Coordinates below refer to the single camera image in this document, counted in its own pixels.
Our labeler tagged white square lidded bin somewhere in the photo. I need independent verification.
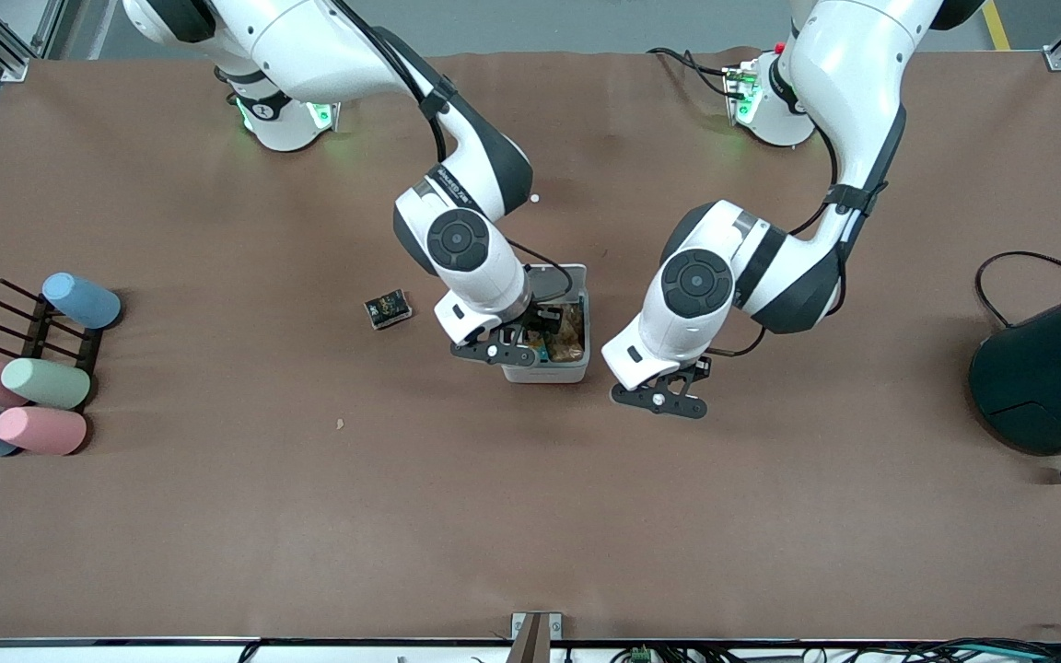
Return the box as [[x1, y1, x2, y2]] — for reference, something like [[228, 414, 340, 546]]
[[500, 263, 591, 384]]

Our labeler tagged black snack packet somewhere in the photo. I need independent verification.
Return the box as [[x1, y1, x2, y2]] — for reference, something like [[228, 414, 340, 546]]
[[364, 289, 414, 331]]

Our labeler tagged brown crumpled wrapper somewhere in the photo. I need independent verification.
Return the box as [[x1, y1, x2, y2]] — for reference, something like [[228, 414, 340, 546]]
[[547, 306, 586, 363]]

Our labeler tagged brown table cover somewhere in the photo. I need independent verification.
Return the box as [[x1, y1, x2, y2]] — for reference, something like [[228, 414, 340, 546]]
[[0, 46, 1061, 643]]

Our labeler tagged dark teal round appliance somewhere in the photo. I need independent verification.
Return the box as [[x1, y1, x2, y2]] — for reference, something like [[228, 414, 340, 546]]
[[969, 280, 1061, 458]]

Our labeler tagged green plastic cup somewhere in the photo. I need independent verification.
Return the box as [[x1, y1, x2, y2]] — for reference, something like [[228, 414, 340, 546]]
[[1, 357, 92, 411]]

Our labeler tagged black peg cup rack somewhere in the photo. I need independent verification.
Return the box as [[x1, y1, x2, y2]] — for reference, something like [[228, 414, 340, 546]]
[[0, 279, 106, 411]]

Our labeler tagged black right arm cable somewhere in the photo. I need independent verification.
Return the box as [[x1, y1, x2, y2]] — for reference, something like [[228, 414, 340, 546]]
[[332, 0, 577, 305]]

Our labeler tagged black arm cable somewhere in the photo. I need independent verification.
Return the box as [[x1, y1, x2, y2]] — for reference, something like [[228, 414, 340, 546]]
[[332, 0, 577, 305], [715, 120, 891, 362]]

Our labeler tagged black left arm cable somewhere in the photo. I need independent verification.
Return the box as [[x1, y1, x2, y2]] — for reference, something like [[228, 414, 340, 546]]
[[715, 120, 891, 362]]

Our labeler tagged metal table edge bracket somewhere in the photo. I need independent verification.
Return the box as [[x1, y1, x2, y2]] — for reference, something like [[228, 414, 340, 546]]
[[510, 611, 563, 663]]

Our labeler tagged black appliance power cable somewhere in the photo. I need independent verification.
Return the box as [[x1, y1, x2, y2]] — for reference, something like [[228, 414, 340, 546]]
[[974, 250, 1061, 330]]

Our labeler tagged black left base cable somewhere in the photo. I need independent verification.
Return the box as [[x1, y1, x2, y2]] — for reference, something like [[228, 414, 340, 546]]
[[647, 46, 752, 102]]

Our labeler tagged black cable bundle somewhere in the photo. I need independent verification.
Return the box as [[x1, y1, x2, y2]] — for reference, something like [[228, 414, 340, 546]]
[[862, 626, 1061, 663]]

